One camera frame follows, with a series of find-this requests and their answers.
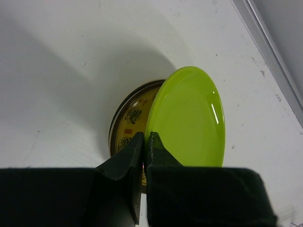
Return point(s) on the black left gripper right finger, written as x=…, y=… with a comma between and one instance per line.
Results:
x=182, y=196

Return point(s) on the mustard yellow plate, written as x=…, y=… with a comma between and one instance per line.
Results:
x=132, y=115

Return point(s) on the back aluminium frame rail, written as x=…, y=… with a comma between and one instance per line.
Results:
x=256, y=26

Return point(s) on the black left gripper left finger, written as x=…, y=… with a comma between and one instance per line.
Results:
x=108, y=195

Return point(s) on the lime green plate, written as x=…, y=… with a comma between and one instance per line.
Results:
x=187, y=113

